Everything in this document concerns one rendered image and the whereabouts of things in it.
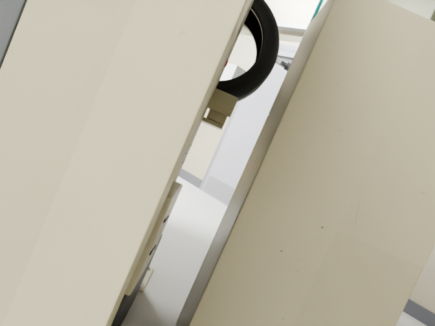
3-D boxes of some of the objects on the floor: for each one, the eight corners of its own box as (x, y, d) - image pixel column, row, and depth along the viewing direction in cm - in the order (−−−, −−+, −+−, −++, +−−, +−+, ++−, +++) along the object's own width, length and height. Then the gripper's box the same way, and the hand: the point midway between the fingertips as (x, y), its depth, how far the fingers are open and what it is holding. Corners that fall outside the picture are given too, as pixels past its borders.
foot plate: (142, 293, 158) (144, 288, 158) (84, 268, 157) (86, 263, 157) (153, 270, 185) (155, 266, 184) (103, 249, 184) (105, 245, 184)
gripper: (313, 78, 205) (277, 55, 204) (319, 74, 192) (281, 50, 191) (305, 89, 205) (270, 66, 205) (311, 86, 192) (273, 62, 191)
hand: (280, 62), depth 198 cm, fingers closed
